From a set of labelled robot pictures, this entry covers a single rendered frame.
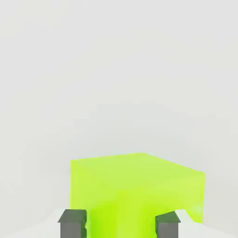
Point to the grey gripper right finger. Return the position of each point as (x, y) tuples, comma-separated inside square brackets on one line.
[(167, 226)]

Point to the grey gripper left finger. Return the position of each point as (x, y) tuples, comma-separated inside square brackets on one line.
[(71, 225)]

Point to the small lime green cube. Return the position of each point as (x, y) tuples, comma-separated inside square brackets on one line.
[(130, 186)]

